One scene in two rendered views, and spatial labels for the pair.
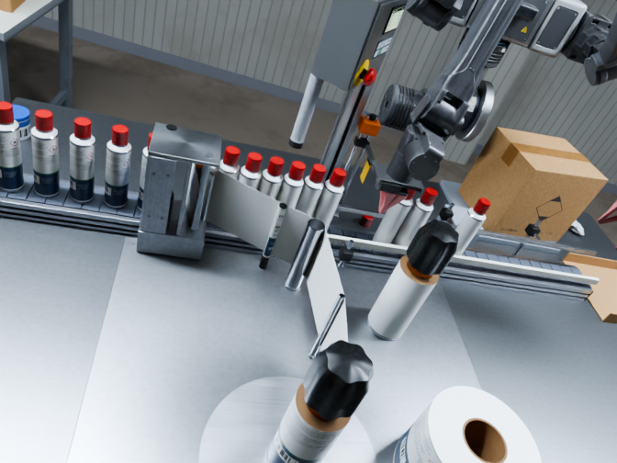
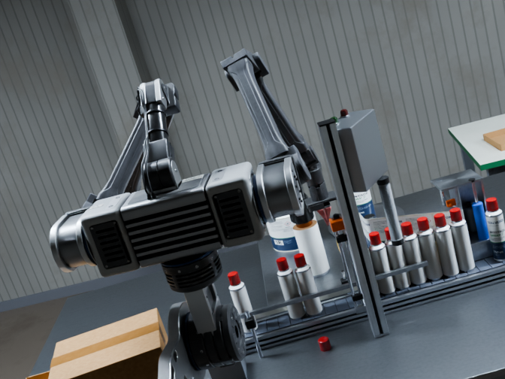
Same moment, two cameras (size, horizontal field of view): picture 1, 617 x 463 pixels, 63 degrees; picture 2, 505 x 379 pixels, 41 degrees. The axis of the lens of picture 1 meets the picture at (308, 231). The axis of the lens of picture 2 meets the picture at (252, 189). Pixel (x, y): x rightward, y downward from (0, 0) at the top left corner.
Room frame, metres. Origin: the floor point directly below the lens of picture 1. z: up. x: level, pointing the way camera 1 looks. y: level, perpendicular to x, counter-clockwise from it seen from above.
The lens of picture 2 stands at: (2.92, 0.44, 1.91)
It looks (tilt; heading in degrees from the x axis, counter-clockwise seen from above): 17 degrees down; 202
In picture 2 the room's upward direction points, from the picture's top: 17 degrees counter-clockwise
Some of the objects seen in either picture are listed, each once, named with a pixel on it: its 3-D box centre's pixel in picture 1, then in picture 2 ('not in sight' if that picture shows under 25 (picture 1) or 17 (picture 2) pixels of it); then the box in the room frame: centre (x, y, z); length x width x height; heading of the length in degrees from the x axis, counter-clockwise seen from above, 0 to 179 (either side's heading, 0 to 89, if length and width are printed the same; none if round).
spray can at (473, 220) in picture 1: (466, 230); (241, 301); (1.17, -0.40, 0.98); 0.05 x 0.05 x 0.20
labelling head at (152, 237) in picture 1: (178, 193); (464, 216); (0.83, 0.29, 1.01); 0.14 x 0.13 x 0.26; 109
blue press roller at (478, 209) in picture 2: not in sight; (482, 226); (0.86, 0.34, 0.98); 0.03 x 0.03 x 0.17
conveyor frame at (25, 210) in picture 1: (334, 244); (355, 307); (1.06, -0.08, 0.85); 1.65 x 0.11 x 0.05; 109
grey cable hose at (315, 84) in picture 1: (307, 107); (390, 210); (1.10, 0.11, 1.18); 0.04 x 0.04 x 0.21
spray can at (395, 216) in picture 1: (395, 216); (306, 283); (1.11, -0.20, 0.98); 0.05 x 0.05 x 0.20
